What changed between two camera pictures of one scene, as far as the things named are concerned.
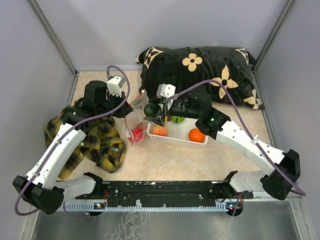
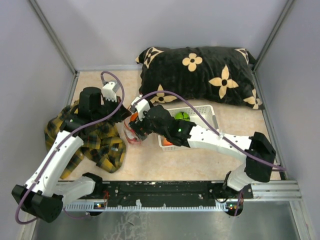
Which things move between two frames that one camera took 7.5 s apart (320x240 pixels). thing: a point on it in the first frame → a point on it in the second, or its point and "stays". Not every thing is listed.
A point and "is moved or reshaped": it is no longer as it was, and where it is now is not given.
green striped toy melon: [177, 119] stays
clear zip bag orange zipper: [135, 122] stays
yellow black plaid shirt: [102, 144] stays
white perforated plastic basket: [178, 132] is moved or reshaped
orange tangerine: [195, 135] is moved or reshaped
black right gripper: [159, 118] → [137, 125]
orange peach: [160, 131] is moved or reshaped
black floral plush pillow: [182, 67] stays
